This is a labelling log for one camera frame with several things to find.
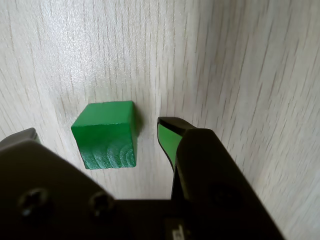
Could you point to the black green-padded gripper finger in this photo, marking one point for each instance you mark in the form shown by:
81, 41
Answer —
210, 180

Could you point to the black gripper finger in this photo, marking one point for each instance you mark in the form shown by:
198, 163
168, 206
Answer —
45, 180

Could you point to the green wooden cube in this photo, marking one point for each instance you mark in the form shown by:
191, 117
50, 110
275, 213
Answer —
105, 135

